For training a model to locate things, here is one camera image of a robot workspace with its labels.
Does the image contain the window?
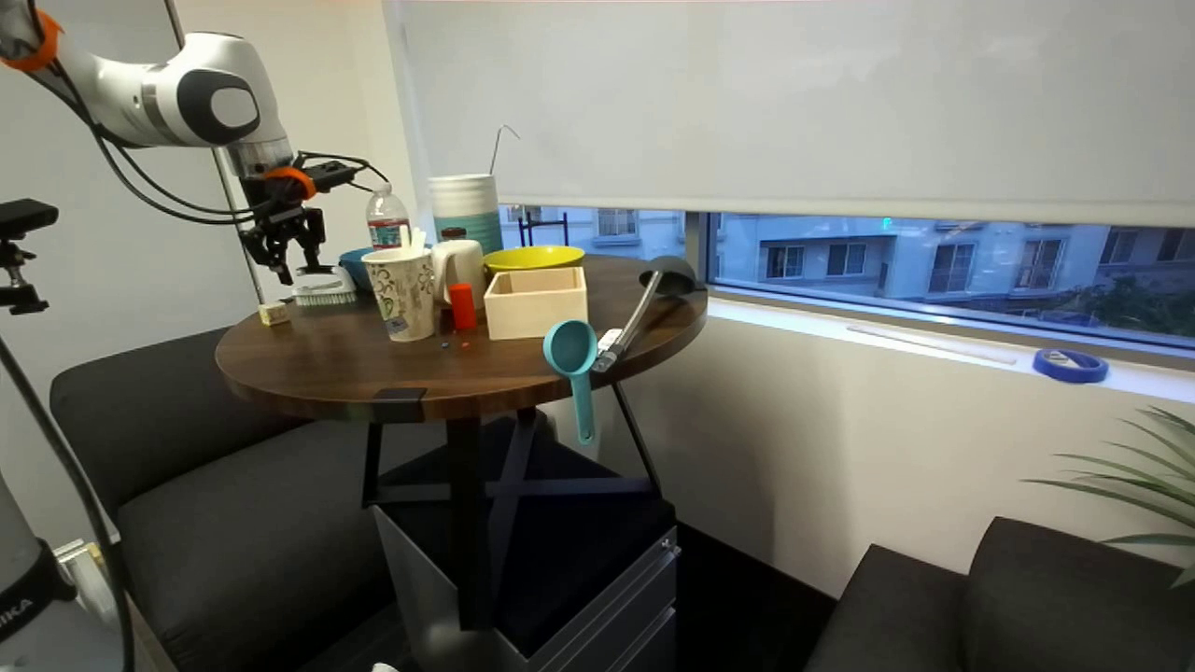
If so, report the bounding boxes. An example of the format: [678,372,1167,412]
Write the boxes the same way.
[500,203,1195,369]

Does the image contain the black tool with white handle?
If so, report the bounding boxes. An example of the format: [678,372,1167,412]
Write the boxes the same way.
[589,259,709,382]

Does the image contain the white and teal container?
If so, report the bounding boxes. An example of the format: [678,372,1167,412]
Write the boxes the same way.
[427,169,510,259]

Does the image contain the yellow bowl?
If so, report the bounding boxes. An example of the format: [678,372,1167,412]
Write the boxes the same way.
[480,244,589,276]

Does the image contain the orange wrist ring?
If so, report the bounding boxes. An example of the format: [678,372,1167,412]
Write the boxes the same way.
[271,164,318,203]

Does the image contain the white roller blind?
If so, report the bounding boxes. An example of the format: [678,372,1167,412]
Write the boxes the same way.
[384,0,1195,232]

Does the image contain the aluminium robot stand frame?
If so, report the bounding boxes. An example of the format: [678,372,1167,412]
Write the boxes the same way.
[49,535,129,637]

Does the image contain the blue tape roll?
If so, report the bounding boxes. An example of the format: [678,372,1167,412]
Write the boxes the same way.
[1026,342,1112,389]

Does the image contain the patterned paper cup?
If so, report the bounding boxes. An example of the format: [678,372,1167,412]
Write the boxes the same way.
[358,244,445,348]

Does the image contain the grey plastic bin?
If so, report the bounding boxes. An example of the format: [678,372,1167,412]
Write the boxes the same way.
[366,496,685,672]

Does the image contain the black device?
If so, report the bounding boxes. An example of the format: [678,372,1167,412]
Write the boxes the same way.
[0,476,66,647]

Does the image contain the teal plastic scoop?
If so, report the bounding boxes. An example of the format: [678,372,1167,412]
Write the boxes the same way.
[537,315,607,455]

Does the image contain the dark grey fabric sofa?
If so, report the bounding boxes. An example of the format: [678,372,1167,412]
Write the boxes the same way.
[798,512,1195,672]
[44,325,415,672]

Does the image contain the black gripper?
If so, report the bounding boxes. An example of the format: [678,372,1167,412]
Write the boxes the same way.
[241,183,332,286]

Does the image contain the clear plastic water bottle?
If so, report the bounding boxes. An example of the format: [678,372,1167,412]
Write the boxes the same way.
[364,183,415,252]

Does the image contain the black camera on tripod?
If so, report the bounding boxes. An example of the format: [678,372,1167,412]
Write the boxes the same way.
[0,194,65,318]

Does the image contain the thin blind wand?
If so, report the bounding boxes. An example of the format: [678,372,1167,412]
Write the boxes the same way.
[485,120,527,178]

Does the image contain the green potted plant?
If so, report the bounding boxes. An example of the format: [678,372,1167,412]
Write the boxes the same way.
[1024,404,1195,588]

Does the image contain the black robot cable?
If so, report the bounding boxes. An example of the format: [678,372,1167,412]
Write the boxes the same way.
[22,51,391,232]

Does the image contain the blue bowl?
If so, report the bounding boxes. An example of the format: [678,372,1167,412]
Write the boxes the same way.
[337,244,379,297]

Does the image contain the thin grey pole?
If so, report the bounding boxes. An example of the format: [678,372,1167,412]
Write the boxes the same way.
[161,0,271,311]

